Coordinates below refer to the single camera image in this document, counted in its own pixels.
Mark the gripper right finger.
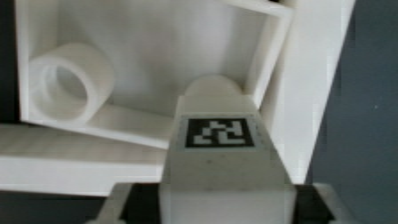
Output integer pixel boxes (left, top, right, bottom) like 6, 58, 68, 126
313, 183, 363, 224

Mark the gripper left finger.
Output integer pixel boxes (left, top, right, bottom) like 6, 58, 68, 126
86, 183, 136, 224

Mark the white chair leg with tag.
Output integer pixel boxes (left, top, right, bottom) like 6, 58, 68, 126
161, 76, 297, 224

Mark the white chair seat part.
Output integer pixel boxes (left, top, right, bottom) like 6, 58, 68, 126
15, 0, 294, 148

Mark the white obstacle fence wall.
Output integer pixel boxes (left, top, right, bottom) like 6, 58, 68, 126
0, 0, 356, 196

